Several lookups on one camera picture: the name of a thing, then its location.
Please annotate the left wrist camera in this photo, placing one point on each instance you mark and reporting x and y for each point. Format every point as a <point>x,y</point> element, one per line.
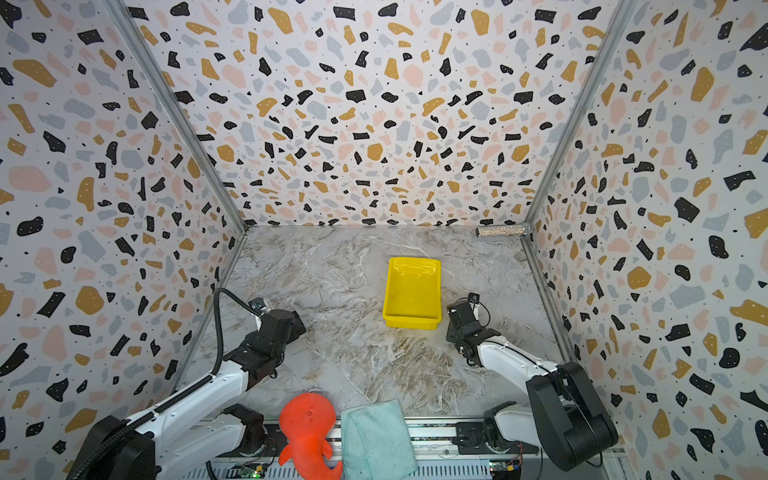
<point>258,306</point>

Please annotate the speckled cylinder roll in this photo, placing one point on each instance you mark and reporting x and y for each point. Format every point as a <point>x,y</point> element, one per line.
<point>504,230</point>

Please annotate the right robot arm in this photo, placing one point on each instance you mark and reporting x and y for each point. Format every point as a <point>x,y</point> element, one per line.
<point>564,416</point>

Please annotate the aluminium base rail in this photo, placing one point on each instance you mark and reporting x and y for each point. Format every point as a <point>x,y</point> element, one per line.
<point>444,448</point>

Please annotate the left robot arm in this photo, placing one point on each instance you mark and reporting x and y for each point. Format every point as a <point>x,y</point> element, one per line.
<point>196,424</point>

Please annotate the yellow plastic bin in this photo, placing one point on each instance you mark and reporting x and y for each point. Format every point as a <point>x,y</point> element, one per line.
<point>413,293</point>

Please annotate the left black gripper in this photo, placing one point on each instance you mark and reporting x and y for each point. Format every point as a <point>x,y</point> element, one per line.
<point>299,326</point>

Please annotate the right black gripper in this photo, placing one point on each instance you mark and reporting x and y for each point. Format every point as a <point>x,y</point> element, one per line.
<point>461,324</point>

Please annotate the teal folded cloth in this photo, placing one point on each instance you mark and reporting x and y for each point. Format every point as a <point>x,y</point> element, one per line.
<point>375,442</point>

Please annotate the red plush toy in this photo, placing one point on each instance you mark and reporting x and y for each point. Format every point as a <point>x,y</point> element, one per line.
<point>305,421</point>

